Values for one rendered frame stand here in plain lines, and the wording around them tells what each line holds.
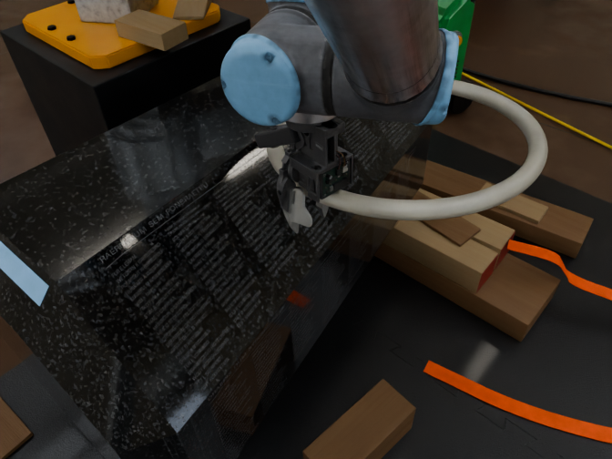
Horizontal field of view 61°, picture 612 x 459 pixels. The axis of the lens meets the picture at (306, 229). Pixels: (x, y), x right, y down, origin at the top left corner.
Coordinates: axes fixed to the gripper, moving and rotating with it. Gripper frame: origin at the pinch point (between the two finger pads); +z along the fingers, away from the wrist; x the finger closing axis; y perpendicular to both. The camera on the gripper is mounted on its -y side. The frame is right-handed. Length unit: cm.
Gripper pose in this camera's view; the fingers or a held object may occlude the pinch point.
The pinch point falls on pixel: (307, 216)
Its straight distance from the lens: 86.3
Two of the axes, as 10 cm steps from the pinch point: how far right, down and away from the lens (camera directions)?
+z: 0.5, 7.6, 6.5
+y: 6.5, 4.7, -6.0
